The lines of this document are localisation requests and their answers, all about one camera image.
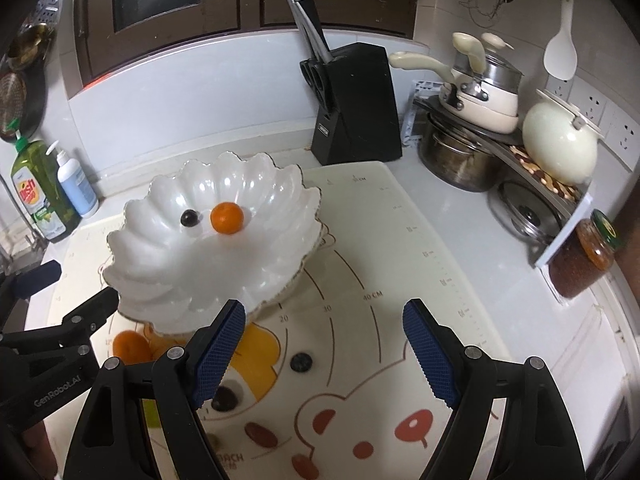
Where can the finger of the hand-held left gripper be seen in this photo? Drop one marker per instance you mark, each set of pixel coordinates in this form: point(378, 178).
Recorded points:
point(37, 280)
point(92, 310)

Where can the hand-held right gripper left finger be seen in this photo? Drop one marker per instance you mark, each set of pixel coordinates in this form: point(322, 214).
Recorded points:
point(220, 355)

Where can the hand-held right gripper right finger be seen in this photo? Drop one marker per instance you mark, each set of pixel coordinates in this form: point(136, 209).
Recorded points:
point(430, 355)

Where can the dark brown round fruit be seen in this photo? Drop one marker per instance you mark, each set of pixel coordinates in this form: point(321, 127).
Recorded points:
point(224, 399)

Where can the orange tangerine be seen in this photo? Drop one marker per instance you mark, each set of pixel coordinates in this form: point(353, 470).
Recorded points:
point(227, 217)
point(131, 347)

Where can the white scalloped ceramic bowl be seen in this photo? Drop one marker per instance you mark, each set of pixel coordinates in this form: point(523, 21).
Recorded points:
point(200, 270)

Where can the tan longan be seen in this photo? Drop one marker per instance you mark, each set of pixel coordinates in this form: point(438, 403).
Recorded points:
point(215, 443)

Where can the dark red jujube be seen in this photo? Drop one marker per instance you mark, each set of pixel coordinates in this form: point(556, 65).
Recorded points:
point(306, 466)
point(261, 434)

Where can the person's left forearm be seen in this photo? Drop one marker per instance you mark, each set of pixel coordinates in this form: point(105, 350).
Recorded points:
point(35, 442)

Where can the steel faucet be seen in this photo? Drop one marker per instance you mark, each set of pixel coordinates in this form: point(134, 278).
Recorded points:
point(30, 242)

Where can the green dish soap bottle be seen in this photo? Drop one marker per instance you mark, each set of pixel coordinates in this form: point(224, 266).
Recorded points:
point(40, 190)

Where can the white blue pump bottle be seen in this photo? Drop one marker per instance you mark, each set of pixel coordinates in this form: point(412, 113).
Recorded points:
point(75, 185)

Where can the cream bear print baking mat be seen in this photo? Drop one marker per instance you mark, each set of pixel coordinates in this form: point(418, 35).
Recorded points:
point(360, 240)

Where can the glass pot lid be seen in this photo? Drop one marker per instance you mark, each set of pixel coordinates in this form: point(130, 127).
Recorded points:
point(532, 215)

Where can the glass jar of chili sauce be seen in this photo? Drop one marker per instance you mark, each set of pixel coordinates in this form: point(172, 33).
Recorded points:
point(582, 260)

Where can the round mesh strainer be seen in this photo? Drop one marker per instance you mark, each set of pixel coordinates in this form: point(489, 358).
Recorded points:
point(22, 100)

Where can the curved pot rack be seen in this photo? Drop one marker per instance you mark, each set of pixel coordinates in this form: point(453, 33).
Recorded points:
point(565, 230)

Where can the large steel pot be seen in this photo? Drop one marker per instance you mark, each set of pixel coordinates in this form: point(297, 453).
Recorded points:
point(457, 160)

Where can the wooden trivet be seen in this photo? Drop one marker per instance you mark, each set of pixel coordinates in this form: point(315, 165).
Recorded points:
point(542, 175)

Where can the cream shallow pan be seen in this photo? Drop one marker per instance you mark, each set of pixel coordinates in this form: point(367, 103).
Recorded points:
point(485, 122)

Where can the metal ladle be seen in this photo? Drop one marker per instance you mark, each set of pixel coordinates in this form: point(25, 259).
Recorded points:
point(32, 40)

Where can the cream lidded casserole pot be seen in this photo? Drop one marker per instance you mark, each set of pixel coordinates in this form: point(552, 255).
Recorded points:
point(560, 145)

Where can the black knife block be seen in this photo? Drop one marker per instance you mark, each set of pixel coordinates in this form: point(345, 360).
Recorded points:
point(357, 105)

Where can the white rice paddle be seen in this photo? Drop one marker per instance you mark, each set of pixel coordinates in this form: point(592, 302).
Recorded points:
point(561, 57)

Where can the white wall outlet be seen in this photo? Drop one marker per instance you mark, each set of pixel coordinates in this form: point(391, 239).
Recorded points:
point(560, 91)
point(592, 105)
point(625, 135)

